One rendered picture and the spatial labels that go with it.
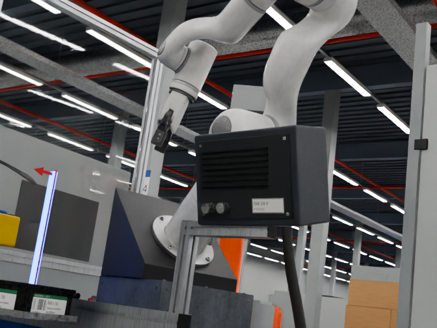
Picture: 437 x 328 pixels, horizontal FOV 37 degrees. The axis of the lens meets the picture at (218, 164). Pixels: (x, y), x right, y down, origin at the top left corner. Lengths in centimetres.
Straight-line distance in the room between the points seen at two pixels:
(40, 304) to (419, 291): 162
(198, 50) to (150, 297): 69
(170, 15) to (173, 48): 734
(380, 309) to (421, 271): 649
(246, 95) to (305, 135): 426
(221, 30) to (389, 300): 761
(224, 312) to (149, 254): 24
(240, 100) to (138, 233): 386
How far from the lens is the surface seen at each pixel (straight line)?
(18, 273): 262
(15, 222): 203
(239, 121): 154
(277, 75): 157
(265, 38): 1109
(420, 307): 268
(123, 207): 177
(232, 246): 540
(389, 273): 1189
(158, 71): 314
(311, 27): 160
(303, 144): 124
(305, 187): 124
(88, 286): 282
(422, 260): 269
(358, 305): 931
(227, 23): 175
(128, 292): 169
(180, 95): 179
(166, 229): 176
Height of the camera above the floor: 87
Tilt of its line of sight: 13 degrees up
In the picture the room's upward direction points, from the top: 8 degrees clockwise
